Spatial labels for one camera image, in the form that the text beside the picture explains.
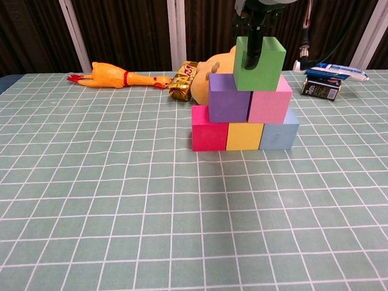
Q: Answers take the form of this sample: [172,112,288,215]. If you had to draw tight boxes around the white partition frame post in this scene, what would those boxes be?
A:
[353,0,386,70]
[166,0,187,72]
[58,0,92,73]

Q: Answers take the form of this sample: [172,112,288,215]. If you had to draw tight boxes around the magenta foam cube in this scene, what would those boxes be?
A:
[191,104,229,152]

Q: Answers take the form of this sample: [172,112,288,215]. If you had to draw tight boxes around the purple foam cube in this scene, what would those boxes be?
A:
[208,73,252,124]

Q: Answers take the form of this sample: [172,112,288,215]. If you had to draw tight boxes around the yellow foam cube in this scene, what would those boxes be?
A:
[226,122,264,152]

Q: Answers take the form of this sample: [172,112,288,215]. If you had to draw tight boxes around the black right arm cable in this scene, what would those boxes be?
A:
[298,0,354,72]

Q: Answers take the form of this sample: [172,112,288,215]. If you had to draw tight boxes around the small black carton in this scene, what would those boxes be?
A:
[301,76,343,101]

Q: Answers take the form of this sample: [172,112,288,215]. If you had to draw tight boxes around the blue table pad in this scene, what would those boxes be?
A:
[0,74,24,95]

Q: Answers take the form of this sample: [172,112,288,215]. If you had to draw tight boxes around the gold snack packet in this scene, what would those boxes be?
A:
[168,60,198,102]

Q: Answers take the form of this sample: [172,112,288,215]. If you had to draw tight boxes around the yellow rubber chicken toy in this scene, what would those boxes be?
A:
[67,61,173,90]

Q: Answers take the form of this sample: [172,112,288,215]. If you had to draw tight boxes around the light blue foam cube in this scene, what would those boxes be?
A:
[259,106,300,150]

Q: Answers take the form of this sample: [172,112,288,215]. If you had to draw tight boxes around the green foam cube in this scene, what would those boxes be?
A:
[232,36,287,92]

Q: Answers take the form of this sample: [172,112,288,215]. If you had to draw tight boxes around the yellow plush toy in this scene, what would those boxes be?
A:
[190,45,238,105]

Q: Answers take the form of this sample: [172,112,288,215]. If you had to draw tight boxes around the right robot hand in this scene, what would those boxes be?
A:
[232,0,299,70]

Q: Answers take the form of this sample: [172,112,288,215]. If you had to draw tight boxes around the green checked tablecloth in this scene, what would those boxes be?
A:
[0,69,388,291]

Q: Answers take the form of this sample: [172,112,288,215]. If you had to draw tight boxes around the pink foam cube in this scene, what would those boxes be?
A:
[247,75,293,124]

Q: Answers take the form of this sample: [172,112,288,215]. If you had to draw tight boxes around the white blue toothpaste tube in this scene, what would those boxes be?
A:
[292,59,370,82]

